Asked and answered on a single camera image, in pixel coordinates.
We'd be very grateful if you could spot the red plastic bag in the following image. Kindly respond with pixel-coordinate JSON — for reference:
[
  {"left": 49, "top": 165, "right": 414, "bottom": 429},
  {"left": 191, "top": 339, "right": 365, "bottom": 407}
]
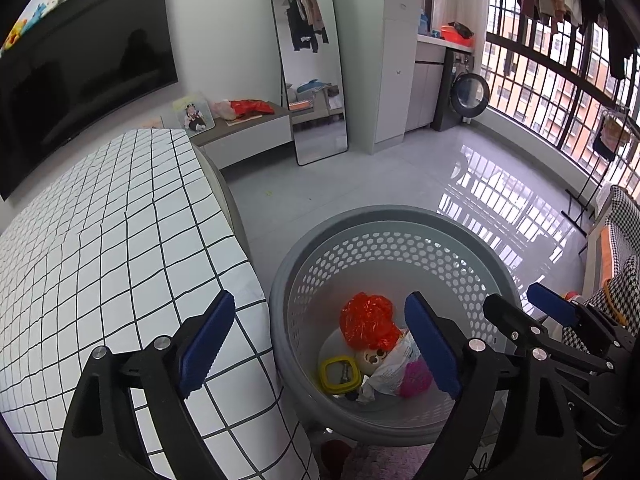
[{"left": 340, "top": 292, "right": 401, "bottom": 352}]

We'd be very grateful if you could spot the baby wipes pack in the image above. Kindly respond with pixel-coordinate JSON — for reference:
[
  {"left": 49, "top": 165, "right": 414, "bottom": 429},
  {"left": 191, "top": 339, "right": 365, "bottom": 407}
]
[{"left": 357, "top": 330, "right": 421, "bottom": 404}]

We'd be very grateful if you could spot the yellow plastic ring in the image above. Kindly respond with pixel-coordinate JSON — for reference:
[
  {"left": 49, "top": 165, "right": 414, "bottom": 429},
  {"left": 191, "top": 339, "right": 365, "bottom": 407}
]
[{"left": 316, "top": 354, "right": 362, "bottom": 396}]

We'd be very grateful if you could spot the houndstooth cushion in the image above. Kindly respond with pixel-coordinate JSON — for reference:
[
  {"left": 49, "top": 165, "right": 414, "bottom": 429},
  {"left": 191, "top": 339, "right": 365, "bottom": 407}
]
[{"left": 565, "top": 184, "right": 639, "bottom": 336}]

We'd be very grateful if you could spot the small cartoon snack packet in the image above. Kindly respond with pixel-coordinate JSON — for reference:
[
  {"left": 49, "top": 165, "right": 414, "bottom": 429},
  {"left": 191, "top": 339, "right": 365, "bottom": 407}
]
[{"left": 355, "top": 349, "right": 388, "bottom": 377}]

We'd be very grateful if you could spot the black clothes rack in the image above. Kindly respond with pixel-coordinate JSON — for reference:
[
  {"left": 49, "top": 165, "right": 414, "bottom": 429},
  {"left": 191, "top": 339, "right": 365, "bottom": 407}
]
[{"left": 561, "top": 106, "right": 636, "bottom": 238}]

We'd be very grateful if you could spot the grey laundry basket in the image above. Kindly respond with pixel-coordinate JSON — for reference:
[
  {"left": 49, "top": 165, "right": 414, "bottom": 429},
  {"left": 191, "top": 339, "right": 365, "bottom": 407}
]
[{"left": 268, "top": 205, "right": 521, "bottom": 446}]

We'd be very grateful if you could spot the white checkered tablecloth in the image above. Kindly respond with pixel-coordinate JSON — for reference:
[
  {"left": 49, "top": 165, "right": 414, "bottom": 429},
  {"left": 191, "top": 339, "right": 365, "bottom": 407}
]
[{"left": 1, "top": 129, "right": 319, "bottom": 479}]

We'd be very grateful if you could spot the pink fluffy rug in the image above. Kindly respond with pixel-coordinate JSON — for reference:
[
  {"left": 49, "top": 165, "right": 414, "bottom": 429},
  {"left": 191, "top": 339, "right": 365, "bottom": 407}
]
[{"left": 341, "top": 443, "right": 433, "bottom": 480}]

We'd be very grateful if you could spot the low grey tv cabinet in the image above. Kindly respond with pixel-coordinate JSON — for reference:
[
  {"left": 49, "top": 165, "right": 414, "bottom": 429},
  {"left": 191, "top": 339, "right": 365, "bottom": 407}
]
[{"left": 188, "top": 102, "right": 293, "bottom": 169}]

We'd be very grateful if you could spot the washing machine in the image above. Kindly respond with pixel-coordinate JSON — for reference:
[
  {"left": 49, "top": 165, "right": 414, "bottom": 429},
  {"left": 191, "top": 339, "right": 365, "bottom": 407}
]
[{"left": 431, "top": 48, "right": 490, "bottom": 131}]

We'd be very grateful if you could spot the framed photo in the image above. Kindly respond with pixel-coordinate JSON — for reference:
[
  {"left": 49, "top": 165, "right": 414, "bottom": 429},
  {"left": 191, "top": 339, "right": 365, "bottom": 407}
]
[{"left": 172, "top": 93, "right": 215, "bottom": 136}]

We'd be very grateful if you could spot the red bag on cabinet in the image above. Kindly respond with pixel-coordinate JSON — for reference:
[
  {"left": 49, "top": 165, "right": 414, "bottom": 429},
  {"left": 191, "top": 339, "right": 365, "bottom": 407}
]
[{"left": 230, "top": 100, "right": 274, "bottom": 118}]

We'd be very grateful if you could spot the orange basin on counter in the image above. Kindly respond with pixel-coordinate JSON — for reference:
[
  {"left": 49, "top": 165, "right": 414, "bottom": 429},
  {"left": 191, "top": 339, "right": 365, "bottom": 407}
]
[{"left": 440, "top": 22, "right": 475, "bottom": 48}]

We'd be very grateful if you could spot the white tall cabinet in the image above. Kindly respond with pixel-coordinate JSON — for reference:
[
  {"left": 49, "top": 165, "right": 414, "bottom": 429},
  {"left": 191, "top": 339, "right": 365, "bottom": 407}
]
[{"left": 334, "top": 0, "right": 422, "bottom": 154}]

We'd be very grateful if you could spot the standing floor mirror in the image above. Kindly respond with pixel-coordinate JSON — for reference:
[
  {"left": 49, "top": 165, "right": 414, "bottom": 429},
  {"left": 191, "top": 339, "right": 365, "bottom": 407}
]
[{"left": 271, "top": 0, "right": 348, "bottom": 167}]

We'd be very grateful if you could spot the yellow plush toy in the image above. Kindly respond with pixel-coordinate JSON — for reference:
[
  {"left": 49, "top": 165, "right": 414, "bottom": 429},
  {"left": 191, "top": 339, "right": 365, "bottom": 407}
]
[{"left": 1, "top": 18, "right": 28, "bottom": 51}]

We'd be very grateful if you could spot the blue plush toy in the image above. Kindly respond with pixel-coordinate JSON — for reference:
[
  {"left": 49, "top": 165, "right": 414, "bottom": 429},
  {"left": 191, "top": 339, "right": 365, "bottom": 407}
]
[{"left": 23, "top": 3, "right": 47, "bottom": 32}]

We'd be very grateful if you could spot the black wall television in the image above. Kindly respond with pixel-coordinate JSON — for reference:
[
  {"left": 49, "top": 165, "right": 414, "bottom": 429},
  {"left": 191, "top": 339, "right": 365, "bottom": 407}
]
[{"left": 1, "top": 0, "right": 178, "bottom": 198}]

